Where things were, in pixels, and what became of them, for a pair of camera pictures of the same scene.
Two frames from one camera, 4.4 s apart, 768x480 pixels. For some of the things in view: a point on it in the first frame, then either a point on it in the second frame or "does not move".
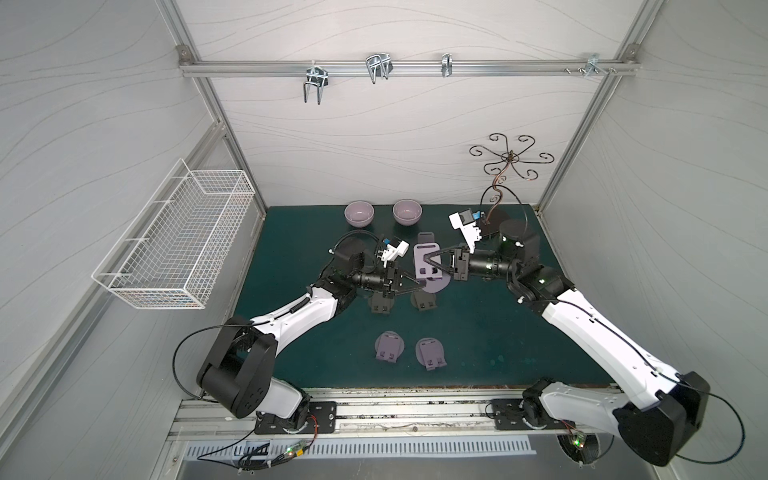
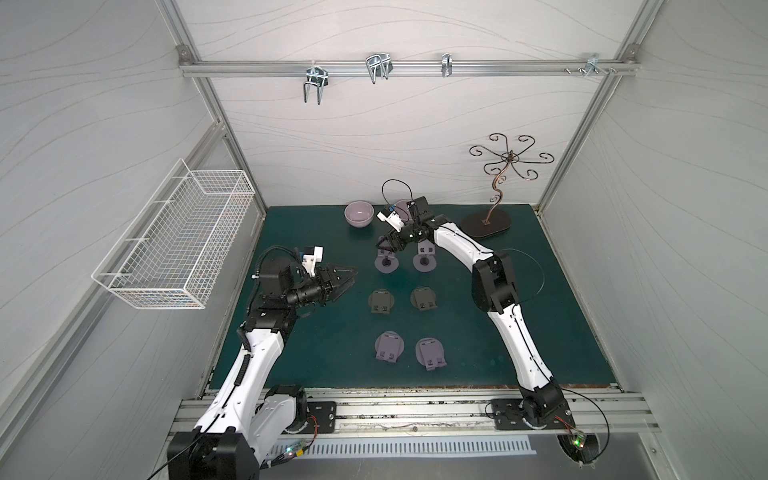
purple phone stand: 430,352 does not move
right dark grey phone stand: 423,300 does not move
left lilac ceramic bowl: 359,214 does not move
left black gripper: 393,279 -> 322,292
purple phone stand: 432,278 -> 386,261
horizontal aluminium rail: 408,67 does not move
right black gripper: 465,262 -> 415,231
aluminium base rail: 424,412 does not move
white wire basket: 170,254 does not move
